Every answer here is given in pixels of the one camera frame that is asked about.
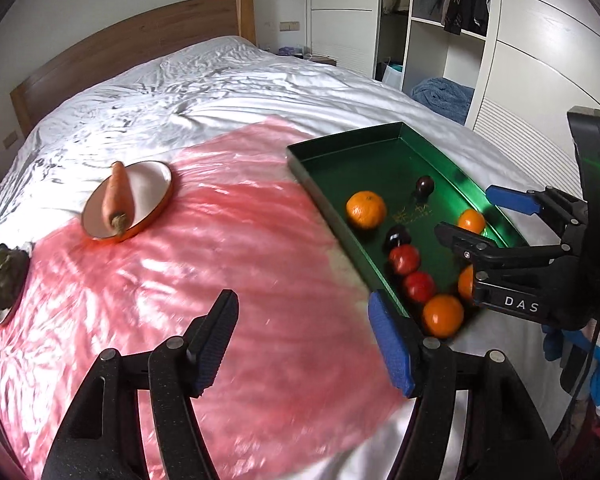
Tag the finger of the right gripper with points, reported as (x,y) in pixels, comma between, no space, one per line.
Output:
(556,208)
(479,249)

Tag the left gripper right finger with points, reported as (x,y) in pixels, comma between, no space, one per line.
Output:
(472,416)

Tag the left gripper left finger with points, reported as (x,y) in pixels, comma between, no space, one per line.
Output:
(100,437)

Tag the small orange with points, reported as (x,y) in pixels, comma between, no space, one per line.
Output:
(471,220)

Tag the dark red plum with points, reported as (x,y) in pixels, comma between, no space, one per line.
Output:
(405,259)

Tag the textured mandarin orange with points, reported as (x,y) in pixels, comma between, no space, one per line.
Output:
(366,210)

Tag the right hand blue white glove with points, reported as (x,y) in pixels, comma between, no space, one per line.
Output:
(579,353)

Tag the mandarin in tray right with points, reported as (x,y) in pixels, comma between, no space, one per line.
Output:
(465,283)

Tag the orange in tray front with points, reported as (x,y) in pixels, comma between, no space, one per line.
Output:
(443,315)

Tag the green rectangular tray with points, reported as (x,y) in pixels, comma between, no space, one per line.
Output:
(388,160)

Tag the blue folded blanket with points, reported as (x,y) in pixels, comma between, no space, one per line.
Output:
(444,97)

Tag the white wardrobe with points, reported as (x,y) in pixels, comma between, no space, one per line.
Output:
(527,63)

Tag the white shopping bag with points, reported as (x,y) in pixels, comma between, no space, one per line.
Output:
(393,76)

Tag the green leafy vegetable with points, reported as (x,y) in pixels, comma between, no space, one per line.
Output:
(6,279)

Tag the pink plastic sheet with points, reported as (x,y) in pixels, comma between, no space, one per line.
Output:
(302,381)

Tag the orange carrot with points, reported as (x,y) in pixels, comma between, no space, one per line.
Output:
(118,206)

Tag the bedside table with items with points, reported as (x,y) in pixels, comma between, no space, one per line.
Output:
(303,54)

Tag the orange rimmed white plate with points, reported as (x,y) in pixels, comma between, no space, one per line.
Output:
(152,185)

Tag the white bed sheet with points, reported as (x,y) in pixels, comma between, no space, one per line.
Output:
(189,97)

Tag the wooden headboard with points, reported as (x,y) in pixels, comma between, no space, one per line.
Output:
(126,44)

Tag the wall socket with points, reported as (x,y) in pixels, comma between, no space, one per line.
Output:
(289,26)

